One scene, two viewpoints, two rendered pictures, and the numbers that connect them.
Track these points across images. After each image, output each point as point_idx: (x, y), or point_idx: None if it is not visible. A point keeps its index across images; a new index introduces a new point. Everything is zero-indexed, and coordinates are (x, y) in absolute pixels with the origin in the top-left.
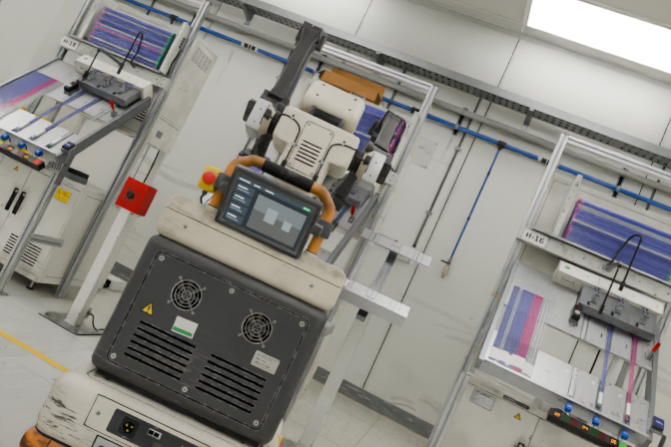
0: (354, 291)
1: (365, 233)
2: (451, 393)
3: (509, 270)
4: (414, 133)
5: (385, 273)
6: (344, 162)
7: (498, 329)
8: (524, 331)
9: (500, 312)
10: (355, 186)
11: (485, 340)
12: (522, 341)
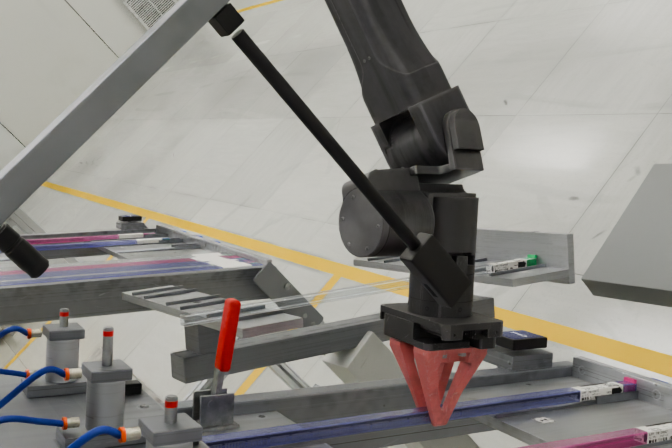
0: (507, 230)
1: (271, 319)
2: None
3: None
4: None
5: (302, 328)
6: None
7: (169, 271)
8: (121, 265)
9: (115, 277)
10: (76, 324)
11: (224, 269)
12: (152, 262)
